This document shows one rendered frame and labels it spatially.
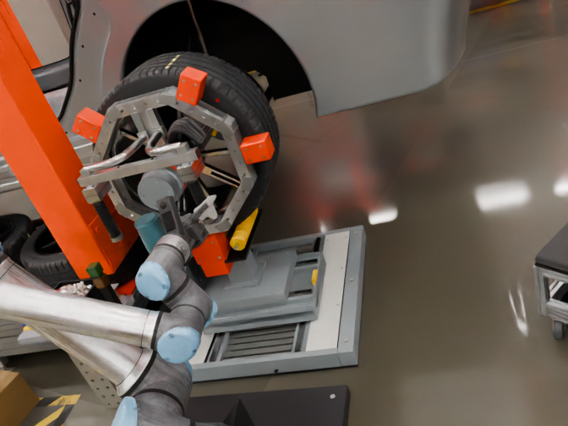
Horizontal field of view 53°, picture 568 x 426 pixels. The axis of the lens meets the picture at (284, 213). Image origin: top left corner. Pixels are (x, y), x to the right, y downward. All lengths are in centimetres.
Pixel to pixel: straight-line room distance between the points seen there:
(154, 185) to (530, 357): 136
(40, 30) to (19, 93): 503
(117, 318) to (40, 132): 93
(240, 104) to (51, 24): 524
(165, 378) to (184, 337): 30
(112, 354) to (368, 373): 96
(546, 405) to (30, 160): 184
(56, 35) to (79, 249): 496
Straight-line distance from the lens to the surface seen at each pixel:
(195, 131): 176
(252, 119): 191
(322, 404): 168
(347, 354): 212
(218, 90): 190
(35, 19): 709
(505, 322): 222
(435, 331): 222
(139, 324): 134
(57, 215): 220
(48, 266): 268
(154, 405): 152
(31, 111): 210
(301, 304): 228
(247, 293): 232
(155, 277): 140
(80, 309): 137
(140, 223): 200
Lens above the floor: 153
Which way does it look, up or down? 28 degrees down
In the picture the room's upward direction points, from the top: 21 degrees counter-clockwise
